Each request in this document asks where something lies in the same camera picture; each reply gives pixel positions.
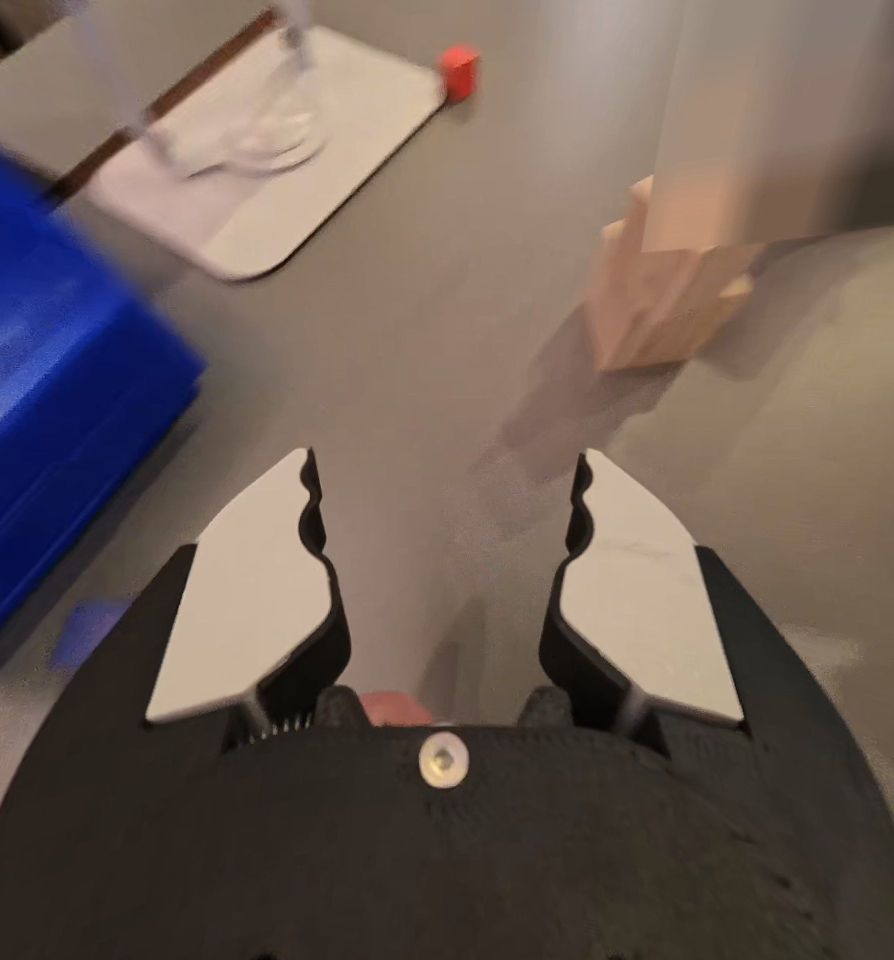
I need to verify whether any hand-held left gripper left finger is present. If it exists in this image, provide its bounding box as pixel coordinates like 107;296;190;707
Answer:
145;447;354;742

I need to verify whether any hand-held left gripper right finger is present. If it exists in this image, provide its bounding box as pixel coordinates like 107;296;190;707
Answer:
539;448;747;744

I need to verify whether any blue wooden cube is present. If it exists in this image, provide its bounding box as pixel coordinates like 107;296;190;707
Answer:
48;596;139;670

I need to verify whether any pale yellowish wooden cube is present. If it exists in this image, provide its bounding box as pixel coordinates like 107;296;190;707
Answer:
589;243;757;374

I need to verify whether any red wooden cube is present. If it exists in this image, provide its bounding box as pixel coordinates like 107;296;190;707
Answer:
437;45;483;104

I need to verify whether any blue plastic bin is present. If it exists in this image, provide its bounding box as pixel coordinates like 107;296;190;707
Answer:
0;123;208;672

